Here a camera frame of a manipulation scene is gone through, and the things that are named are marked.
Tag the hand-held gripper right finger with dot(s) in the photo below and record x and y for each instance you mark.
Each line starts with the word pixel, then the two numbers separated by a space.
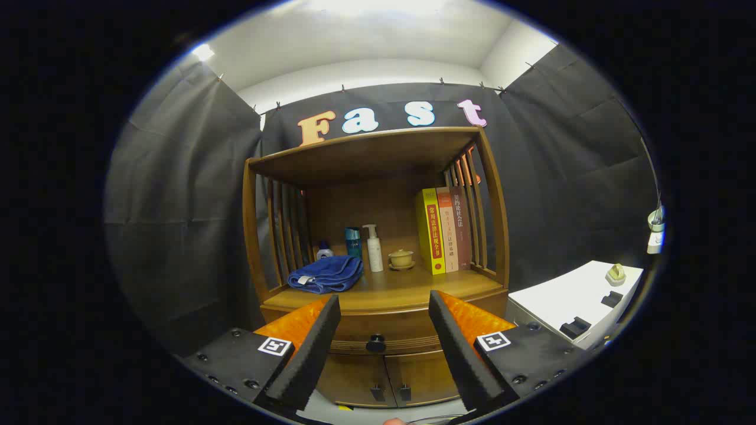
pixel 458 348

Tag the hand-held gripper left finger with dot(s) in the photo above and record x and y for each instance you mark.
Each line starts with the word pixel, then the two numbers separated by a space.
pixel 310 348

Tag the wooden drawer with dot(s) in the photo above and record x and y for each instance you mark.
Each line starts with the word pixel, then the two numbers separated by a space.
pixel 384 326

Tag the wooden cabinet door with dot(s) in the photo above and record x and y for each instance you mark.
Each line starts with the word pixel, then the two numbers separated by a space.
pixel 422 375
pixel 351 378

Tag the wooden countertop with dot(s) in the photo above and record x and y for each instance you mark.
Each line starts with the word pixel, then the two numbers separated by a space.
pixel 401 286

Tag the wooden cabinet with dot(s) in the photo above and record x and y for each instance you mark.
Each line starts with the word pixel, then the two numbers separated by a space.
pixel 378 203

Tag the blue folded towel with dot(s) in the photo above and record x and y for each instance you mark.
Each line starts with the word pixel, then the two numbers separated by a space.
pixel 328 273

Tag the small white blue-capped bottle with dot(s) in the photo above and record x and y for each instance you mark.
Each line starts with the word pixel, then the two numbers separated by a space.
pixel 324 252

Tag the beige saucer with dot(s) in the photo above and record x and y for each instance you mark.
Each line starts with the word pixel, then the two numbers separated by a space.
pixel 402 267

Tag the beige lidded teacup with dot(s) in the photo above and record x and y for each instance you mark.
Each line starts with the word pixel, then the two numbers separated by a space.
pixel 401 257

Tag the orange and white book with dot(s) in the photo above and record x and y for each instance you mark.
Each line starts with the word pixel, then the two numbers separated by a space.
pixel 449 236

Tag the white pump bottle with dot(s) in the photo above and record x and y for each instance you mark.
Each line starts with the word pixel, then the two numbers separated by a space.
pixel 374 254

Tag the teal bottle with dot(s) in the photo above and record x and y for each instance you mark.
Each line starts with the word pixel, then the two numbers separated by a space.
pixel 353 242

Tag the yellow book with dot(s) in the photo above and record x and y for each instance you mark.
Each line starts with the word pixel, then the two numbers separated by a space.
pixel 430 236

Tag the large black holder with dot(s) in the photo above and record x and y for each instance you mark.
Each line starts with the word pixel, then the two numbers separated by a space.
pixel 574 328

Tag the brown book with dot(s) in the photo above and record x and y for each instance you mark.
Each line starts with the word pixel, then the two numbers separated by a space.
pixel 463 230

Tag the white side table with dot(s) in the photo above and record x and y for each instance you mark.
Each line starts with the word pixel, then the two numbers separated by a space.
pixel 567 295

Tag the small black holder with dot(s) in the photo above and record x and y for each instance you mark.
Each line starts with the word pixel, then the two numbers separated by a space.
pixel 612 299

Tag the pale green tape dispenser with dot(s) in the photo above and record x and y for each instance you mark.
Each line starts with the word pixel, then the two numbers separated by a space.
pixel 616 275

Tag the black backdrop cloth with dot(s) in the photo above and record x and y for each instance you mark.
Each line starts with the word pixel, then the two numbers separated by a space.
pixel 177 206

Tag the pale green bowl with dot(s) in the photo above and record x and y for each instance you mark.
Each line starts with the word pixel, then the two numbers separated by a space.
pixel 655 219

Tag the white wall shelf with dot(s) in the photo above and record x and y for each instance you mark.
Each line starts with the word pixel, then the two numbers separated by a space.
pixel 655 242

